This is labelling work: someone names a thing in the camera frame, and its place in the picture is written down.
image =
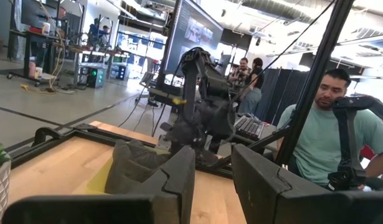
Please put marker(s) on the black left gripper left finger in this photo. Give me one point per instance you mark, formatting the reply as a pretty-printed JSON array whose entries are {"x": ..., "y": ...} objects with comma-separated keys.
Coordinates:
[{"x": 85, "y": 211}]

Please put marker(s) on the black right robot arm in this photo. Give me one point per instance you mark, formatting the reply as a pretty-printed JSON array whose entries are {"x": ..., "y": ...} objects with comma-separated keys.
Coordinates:
[{"x": 190, "y": 93}]

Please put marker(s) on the black computer keyboard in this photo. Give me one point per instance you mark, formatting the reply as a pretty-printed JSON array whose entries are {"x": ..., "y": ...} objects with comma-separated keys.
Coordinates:
[{"x": 248, "y": 127}]

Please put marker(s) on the white cup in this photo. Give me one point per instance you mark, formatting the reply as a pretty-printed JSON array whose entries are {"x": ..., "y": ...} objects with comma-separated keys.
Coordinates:
[{"x": 38, "y": 73}]

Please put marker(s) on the black metal table frame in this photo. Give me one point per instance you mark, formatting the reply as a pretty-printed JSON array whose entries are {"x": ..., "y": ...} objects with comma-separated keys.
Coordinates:
[{"x": 317, "y": 71}]

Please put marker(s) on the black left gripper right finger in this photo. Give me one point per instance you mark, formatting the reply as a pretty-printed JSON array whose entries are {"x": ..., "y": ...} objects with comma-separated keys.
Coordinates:
[{"x": 303, "y": 208}]

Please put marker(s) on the red box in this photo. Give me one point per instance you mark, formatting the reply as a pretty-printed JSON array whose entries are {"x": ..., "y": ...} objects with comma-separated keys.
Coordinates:
[{"x": 35, "y": 30}]

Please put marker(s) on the black workbench cart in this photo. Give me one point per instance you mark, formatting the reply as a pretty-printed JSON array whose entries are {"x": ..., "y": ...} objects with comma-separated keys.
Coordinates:
[{"x": 26, "y": 35}]

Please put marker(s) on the large wall display screen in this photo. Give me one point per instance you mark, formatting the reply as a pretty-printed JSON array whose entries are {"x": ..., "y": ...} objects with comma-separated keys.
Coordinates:
[{"x": 194, "y": 34}]

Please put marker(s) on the person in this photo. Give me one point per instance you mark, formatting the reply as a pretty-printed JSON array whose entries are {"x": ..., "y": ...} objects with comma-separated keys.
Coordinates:
[
  {"x": 242, "y": 71},
  {"x": 255, "y": 87},
  {"x": 94, "y": 32},
  {"x": 106, "y": 33},
  {"x": 322, "y": 140}
]

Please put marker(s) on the dark grey desk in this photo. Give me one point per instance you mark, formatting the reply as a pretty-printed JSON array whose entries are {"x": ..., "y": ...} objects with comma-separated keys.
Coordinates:
[{"x": 269, "y": 133}]

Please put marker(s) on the black folding partition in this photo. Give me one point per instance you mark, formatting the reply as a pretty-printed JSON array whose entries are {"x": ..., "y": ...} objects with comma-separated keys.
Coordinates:
[{"x": 284, "y": 93}]

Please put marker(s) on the yellow translucent plastic bin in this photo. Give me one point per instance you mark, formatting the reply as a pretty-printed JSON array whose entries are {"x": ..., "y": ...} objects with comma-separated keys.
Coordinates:
[{"x": 99, "y": 182}]

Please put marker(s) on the white plastic jug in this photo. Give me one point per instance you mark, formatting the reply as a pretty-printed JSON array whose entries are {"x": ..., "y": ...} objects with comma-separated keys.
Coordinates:
[{"x": 45, "y": 28}]

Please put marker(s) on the pink bottle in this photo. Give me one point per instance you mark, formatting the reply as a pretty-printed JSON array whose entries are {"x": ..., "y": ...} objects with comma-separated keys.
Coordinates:
[{"x": 31, "y": 70}]

